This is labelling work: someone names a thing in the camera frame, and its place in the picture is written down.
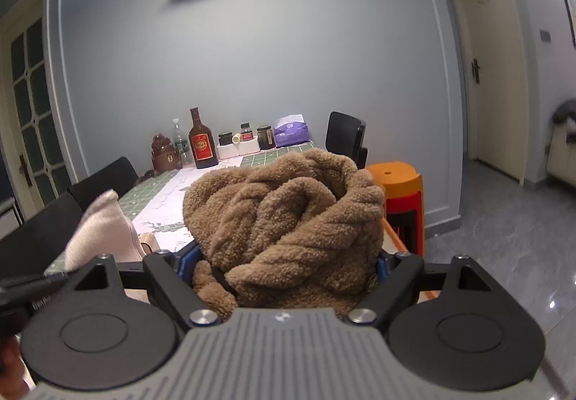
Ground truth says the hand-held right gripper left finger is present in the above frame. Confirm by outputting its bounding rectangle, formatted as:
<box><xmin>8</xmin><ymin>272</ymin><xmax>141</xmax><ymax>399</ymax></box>
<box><xmin>72</xmin><ymin>244</ymin><xmax>226</xmax><ymax>325</ymax></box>

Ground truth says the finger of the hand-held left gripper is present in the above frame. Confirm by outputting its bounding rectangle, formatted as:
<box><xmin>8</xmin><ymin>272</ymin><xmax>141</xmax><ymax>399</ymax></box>
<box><xmin>0</xmin><ymin>271</ymin><xmax>68</xmax><ymax>293</ymax></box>

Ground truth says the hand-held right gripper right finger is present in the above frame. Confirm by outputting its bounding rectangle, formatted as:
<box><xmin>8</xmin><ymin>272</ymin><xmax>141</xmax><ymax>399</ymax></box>
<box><xmin>346</xmin><ymin>249</ymin><xmax>491</xmax><ymax>325</ymax></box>

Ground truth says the pink towel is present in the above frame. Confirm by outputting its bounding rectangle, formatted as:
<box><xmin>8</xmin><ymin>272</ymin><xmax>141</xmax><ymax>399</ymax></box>
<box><xmin>63</xmin><ymin>189</ymin><xmax>147</xmax><ymax>272</ymax></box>

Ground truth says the brown fluffy cloth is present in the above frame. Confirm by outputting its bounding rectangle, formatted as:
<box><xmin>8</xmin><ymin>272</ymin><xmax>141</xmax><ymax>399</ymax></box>
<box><xmin>182</xmin><ymin>147</ymin><xmax>387</xmax><ymax>319</ymax></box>

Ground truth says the red plastic stool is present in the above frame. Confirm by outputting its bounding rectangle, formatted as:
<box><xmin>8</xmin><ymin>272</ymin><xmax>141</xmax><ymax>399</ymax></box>
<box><xmin>384</xmin><ymin>188</ymin><xmax>426</xmax><ymax>257</ymax></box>

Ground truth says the black chair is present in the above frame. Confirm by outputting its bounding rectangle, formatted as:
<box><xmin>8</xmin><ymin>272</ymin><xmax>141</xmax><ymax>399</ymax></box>
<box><xmin>325</xmin><ymin>111</ymin><xmax>369</xmax><ymax>169</ymax></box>
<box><xmin>67</xmin><ymin>157</ymin><xmax>140</xmax><ymax>212</ymax></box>
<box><xmin>0</xmin><ymin>192</ymin><xmax>86</xmax><ymax>279</ymax></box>

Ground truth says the white printed table runner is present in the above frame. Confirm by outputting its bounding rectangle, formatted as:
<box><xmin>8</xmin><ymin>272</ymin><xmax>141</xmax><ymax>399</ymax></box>
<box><xmin>130</xmin><ymin>166</ymin><xmax>244</xmax><ymax>257</ymax></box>

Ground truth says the orange plastic stool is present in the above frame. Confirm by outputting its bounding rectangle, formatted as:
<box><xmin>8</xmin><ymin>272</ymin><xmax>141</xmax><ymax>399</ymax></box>
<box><xmin>365</xmin><ymin>161</ymin><xmax>425</xmax><ymax>203</ymax></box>

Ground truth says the brown bear-shaped bottle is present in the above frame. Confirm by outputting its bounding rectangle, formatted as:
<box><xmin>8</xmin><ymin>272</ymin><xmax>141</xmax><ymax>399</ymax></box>
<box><xmin>150</xmin><ymin>134</ymin><xmax>183</xmax><ymax>173</ymax></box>

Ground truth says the brown liquor bottle red label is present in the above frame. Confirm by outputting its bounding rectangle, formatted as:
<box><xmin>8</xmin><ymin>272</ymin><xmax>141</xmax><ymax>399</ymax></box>
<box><xmin>188</xmin><ymin>107</ymin><xmax>220</xmax><ymax>170</ymax></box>

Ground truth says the clear water bottle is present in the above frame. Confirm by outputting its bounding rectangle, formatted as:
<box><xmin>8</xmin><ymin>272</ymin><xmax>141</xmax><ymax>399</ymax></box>
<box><xmin>171</xmin><ymin>118</ymin><xmax>190</xmax><ymax>167</ymax></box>

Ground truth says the white box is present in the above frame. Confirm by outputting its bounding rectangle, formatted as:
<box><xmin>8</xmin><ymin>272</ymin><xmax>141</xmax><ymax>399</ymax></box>
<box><xmin>216</xmin><ymin>140</ymin><xmax>262</xmax><ymax>160</ymax></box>

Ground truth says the dark glass jar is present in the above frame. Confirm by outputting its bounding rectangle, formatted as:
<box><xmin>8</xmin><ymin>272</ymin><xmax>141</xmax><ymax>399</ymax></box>
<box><xmin>256</xmin><ymin>125</ymin><xmax>274</xmax><ymax>151</ymax></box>

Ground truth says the purple tissue pack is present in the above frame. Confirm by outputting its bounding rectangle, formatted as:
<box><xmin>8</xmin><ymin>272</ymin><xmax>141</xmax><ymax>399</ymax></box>
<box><xmin>273</xmin><ymin>113</ymin><xmax>312</xmax><ymax>148</ymax></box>

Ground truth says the glass panel door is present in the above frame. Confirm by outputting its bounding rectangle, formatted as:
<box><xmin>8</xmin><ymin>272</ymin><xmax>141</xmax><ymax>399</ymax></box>
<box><xmin>0</xmin><ymin>0</ymin><xmax>86</xmax><ymax>221</ymax></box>

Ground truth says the cream door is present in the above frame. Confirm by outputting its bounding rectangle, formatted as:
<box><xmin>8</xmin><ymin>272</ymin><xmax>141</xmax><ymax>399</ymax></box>
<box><xmin>443</xmin><ymin>0</ymin><xmax>529</xmax><ymax>185</ymax></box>

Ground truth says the dark jacket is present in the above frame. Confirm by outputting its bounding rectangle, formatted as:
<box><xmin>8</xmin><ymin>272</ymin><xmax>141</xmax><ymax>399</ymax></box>
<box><xmin>553</xmin><ymin>98</ymin><xmax>576</xmax><ymax>126</ymax></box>

